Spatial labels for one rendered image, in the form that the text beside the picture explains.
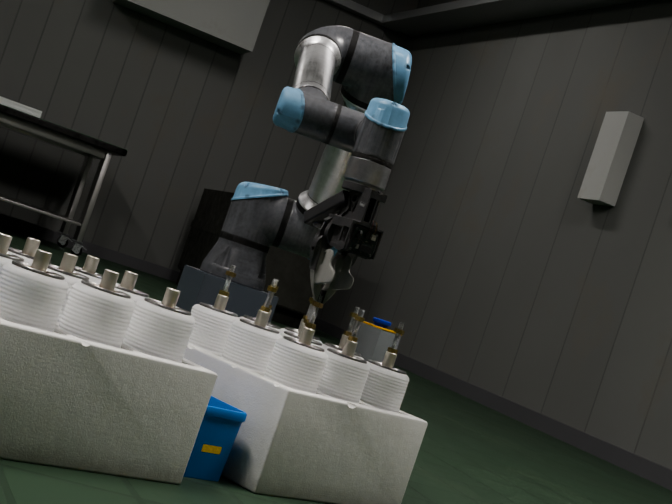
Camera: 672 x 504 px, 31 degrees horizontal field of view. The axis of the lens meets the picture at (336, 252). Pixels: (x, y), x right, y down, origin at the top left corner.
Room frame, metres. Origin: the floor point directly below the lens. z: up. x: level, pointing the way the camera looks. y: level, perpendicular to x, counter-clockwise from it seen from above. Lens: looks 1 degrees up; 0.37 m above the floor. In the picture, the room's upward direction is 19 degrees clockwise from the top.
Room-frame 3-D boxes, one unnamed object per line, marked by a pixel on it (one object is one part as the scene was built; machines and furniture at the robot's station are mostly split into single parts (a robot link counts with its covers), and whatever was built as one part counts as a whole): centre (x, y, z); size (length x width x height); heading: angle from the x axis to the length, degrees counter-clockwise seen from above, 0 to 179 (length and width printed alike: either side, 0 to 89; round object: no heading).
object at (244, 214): (2.71, 0.20, 0.47); 0.13 x 0.12 x 0.14; 97
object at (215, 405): (2.04, 0.19, 0.06); 0.30 x 0.11 x 0.12; 46
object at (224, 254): (2.71, 0.20, 0.35); 0.15 x 0.15 x 0.10
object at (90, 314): (1.76, 0.30, 0.16); 0.10 x 0.10 x 0.18
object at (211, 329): (2.24, 0.17, 0.16); 0.10 x 0.10 x 0.18
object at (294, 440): (2.25, 0.01, 0.09); 0.39 x 0.39 x 0.18; 47
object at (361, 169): (2.07, -0.01, 0.56); 0.08 x 0.08 x 0.05
